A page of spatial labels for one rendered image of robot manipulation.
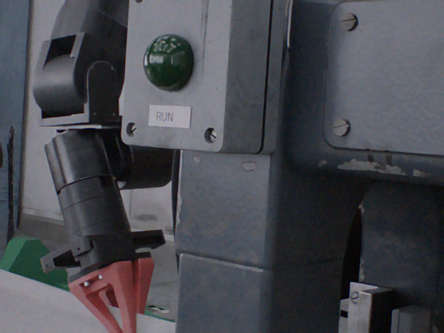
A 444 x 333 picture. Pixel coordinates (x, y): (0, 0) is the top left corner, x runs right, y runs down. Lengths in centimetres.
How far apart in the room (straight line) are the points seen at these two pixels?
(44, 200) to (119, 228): 824
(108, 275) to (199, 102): 35
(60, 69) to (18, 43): 833
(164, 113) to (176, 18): 5
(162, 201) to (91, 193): 700
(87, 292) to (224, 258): 33
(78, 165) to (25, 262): 536
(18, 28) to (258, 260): 871
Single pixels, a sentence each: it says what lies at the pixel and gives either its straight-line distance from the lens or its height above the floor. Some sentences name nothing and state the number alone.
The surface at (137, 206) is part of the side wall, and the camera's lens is 803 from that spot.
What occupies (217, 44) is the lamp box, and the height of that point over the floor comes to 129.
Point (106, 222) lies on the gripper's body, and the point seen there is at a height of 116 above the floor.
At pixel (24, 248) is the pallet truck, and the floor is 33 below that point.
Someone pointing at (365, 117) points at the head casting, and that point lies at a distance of 45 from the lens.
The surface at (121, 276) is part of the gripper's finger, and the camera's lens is 78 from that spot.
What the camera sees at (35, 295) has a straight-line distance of 92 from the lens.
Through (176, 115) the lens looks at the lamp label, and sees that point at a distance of 46.
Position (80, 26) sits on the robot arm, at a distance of 83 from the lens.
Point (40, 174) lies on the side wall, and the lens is 908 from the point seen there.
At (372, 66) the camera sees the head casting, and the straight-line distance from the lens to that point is 45.
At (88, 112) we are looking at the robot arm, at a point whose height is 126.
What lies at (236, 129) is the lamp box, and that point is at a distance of 45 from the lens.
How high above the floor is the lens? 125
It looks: 3 degrees down
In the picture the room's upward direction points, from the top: 4 degrees clockwise
